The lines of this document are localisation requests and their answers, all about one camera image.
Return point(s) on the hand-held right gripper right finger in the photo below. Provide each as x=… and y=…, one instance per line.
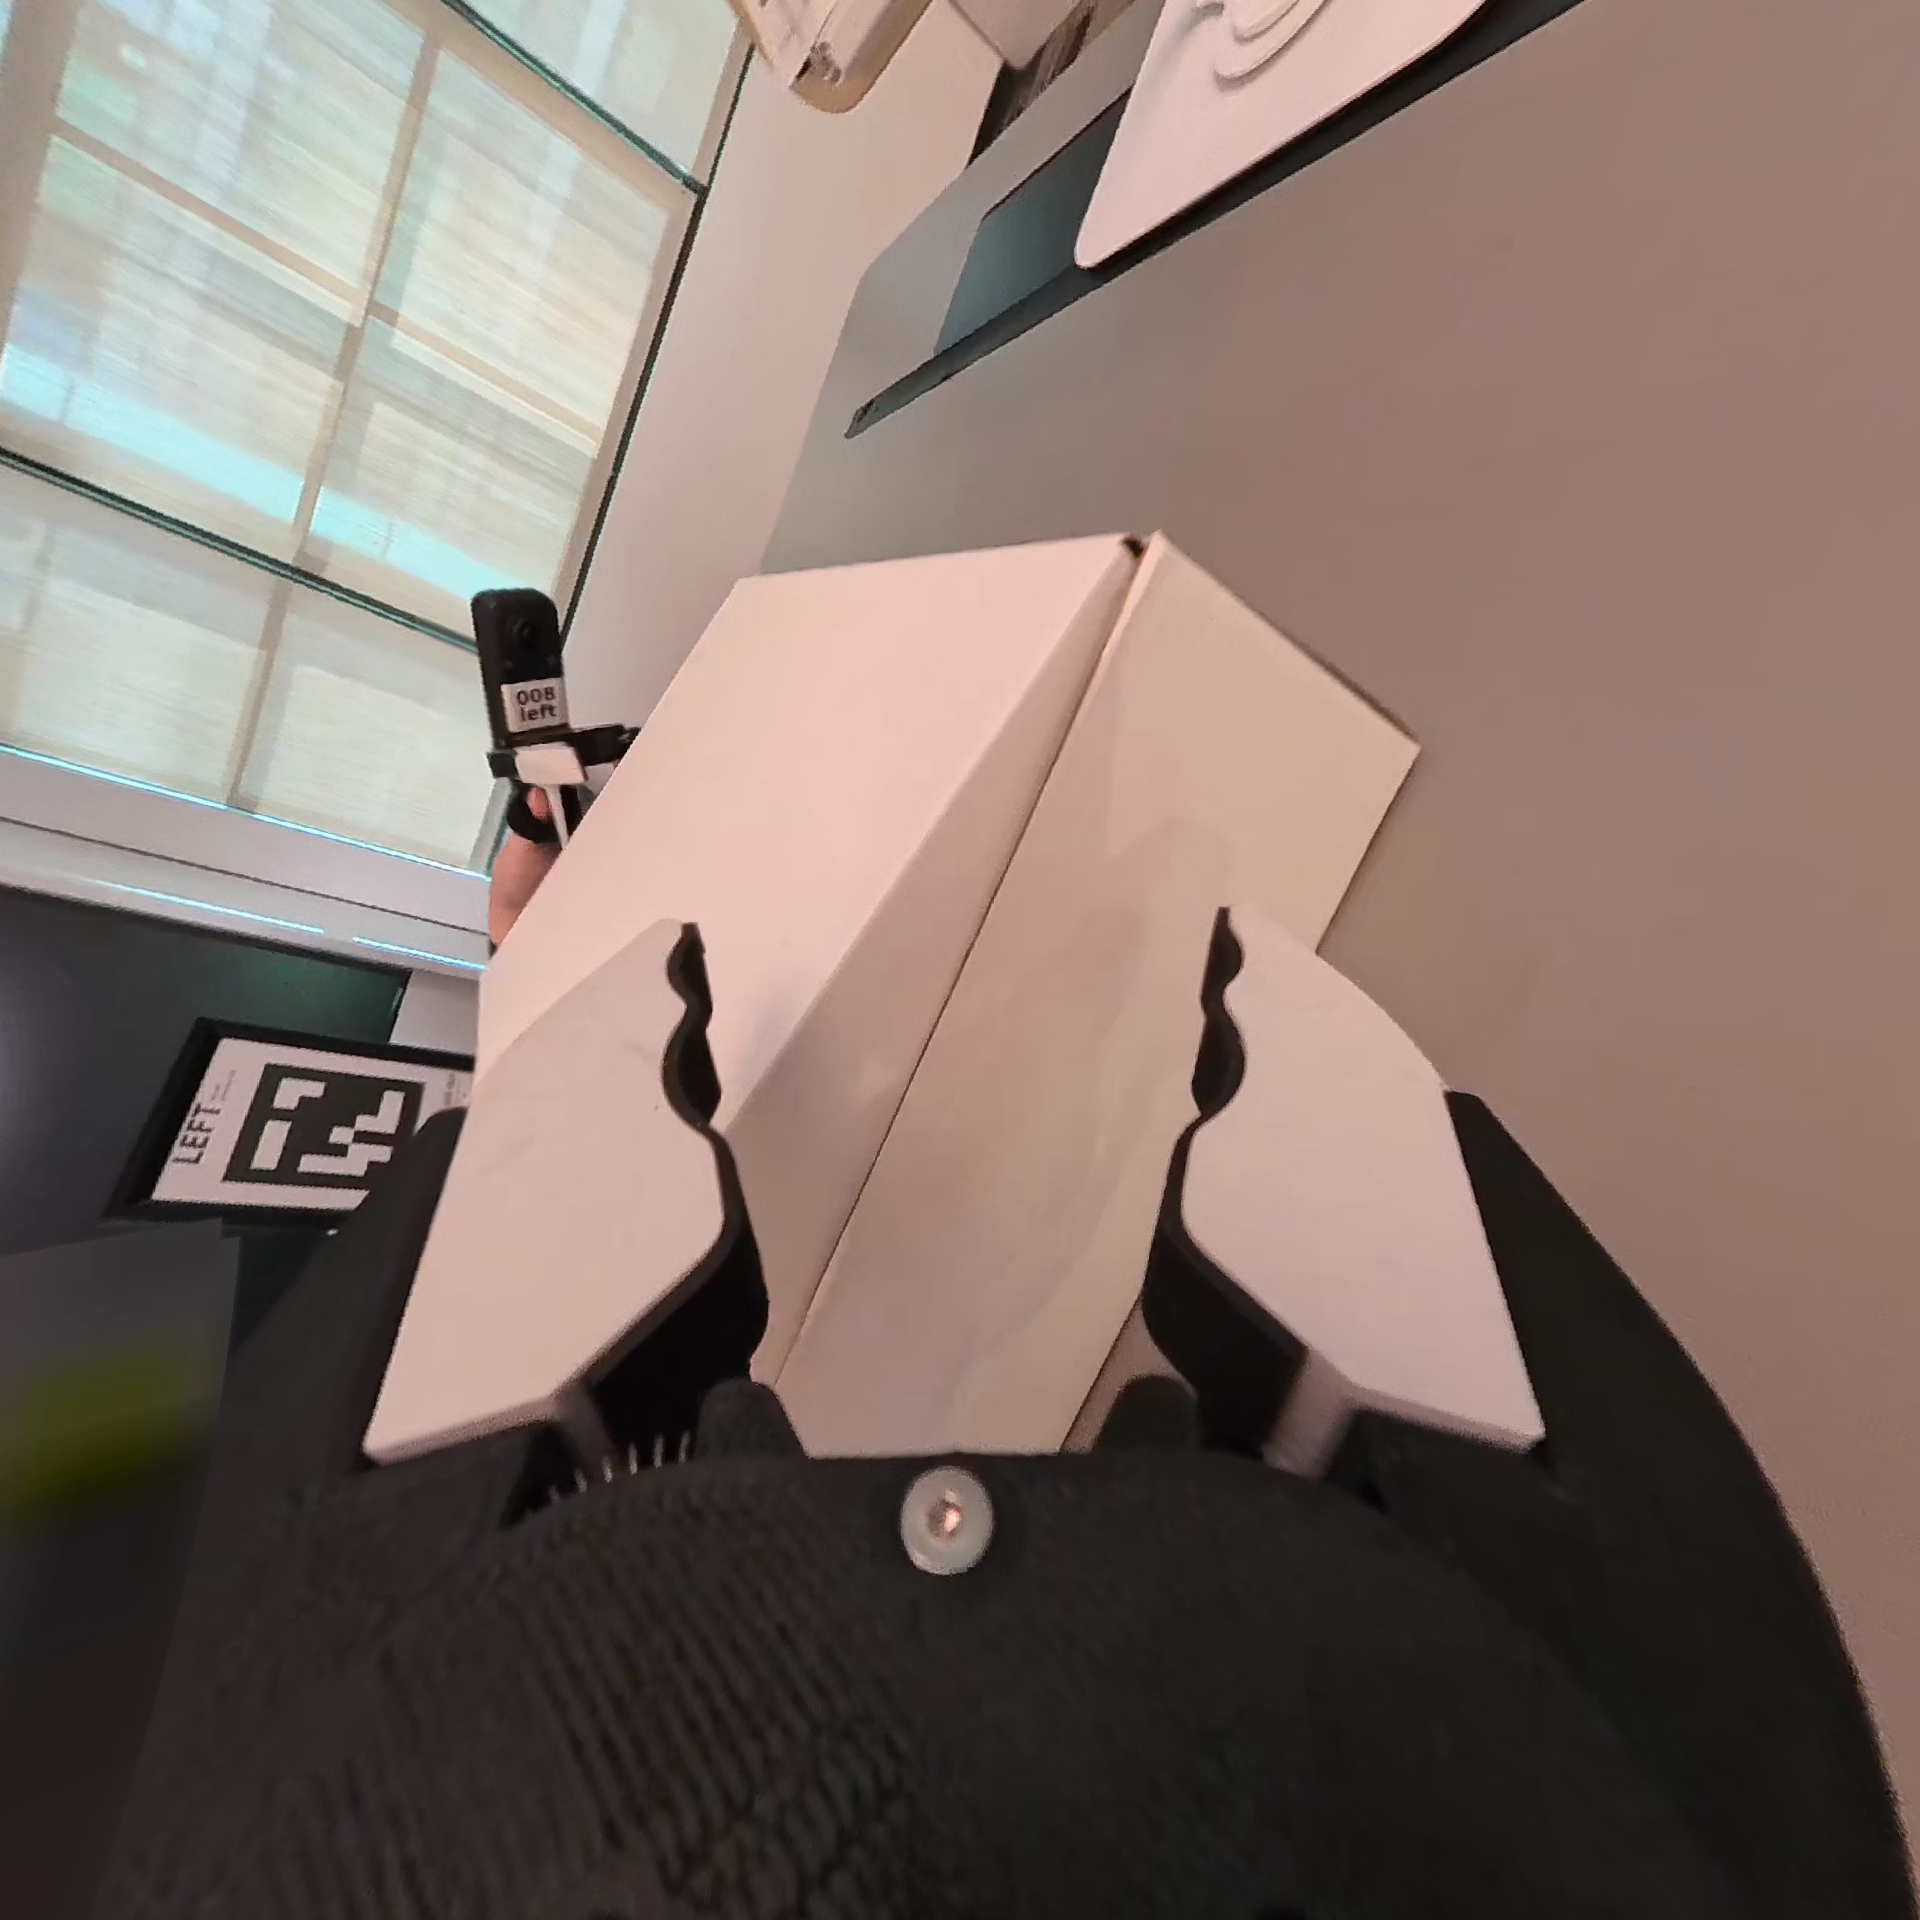
x=1335, y=1201

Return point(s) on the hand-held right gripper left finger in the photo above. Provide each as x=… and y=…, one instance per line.
x=541, y=1201

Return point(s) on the white cardboard box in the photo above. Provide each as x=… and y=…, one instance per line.
x=839, y=781

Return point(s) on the person's left hand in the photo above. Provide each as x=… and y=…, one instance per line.
x=518, y=892

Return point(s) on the black-and-white marker tag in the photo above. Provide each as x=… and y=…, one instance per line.
x=301, y=1125

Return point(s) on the window with roller blinds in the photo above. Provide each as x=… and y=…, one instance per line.
x=301, y=376

